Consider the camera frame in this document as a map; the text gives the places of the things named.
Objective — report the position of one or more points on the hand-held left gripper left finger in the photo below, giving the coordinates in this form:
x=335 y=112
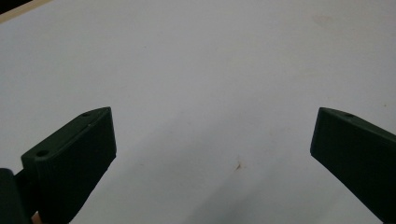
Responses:
x=71 y=161

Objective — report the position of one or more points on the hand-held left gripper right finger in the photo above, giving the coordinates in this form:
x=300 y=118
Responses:
x=358 y=149

